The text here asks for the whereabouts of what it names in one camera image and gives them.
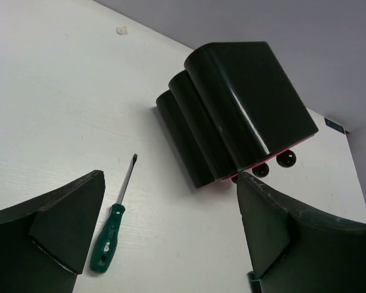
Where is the black middle drawer knob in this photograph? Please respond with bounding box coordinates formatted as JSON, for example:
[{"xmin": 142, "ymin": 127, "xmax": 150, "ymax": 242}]
[{"xmin": 251, "ymin": 163, "xmax": 270, "ymax": 178}]

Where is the blue table corner label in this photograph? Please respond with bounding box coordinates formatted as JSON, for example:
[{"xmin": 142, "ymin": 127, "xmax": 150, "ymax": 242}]
[{"xmin": 324, "ymin": 118, "xmax": 346, "ymax": 134}]

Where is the black drawer cabinet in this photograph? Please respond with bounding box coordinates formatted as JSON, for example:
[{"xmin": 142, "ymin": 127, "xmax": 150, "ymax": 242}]
[{"xmin": 156, "ymin": 42, "xmax": 318, "ymax": 188}]

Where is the black top drawer knob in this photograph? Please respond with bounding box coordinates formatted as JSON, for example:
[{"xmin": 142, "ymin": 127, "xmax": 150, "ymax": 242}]
[{"xmin": 276, "ymin": 150, "xmax": 296, "ymax": 168}]

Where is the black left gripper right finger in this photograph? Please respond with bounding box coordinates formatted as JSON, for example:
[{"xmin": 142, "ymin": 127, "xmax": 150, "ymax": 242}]
[{"xmin": 237, "ymin": 172, "xmax": 366, "ymax": 292}]

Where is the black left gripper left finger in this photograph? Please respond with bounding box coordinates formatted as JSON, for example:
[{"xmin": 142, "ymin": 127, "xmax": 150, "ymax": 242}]
[{"xmin": 0, "ymin": 170, "xmax": 106, "ymax": 292}]

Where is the small white paper scrap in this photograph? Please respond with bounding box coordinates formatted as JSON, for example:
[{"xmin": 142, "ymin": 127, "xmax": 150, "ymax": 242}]
[{"xmin": 116, "ymin": 26, "xmax": 127, "ymax": 35}]

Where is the green handled large screwdriver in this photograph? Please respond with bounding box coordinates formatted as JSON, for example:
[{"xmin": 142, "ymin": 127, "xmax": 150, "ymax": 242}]
[{"xmin": 90, "ymin": 154, "xmax": 138, "ymax": 273}]

